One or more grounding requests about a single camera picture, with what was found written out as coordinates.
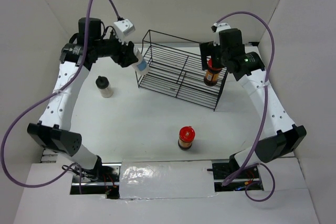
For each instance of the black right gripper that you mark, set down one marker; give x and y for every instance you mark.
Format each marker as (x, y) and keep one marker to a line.
(207, 49)

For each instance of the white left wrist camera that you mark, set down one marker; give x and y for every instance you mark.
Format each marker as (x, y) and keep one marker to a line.
(123, 28)

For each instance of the clear jar black lid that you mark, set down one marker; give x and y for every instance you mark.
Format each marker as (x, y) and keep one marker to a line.
(104, 87)

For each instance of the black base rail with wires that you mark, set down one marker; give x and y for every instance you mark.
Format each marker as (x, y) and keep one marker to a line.
(165, 180)

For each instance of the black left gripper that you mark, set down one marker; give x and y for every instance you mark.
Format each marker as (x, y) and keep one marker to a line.
(126, 59)

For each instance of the clear jar white beads silver lid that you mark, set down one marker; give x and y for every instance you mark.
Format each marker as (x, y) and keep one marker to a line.
(141, 67)

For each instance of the red lid sauce jar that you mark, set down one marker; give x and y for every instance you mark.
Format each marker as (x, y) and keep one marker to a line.
(212, 74)
(186, 137)

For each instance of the black wire rack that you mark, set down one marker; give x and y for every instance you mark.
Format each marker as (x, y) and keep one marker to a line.
(176, 70)

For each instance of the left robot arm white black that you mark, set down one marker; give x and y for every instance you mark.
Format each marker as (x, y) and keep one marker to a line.
(52, 131)

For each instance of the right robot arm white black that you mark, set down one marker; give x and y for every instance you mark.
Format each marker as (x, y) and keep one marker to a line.
(280, 135)

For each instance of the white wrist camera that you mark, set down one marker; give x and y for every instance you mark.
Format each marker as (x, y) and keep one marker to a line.
(217, 28)
(123, 28)

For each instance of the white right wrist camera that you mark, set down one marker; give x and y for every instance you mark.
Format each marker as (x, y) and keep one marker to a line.
(217, 28)

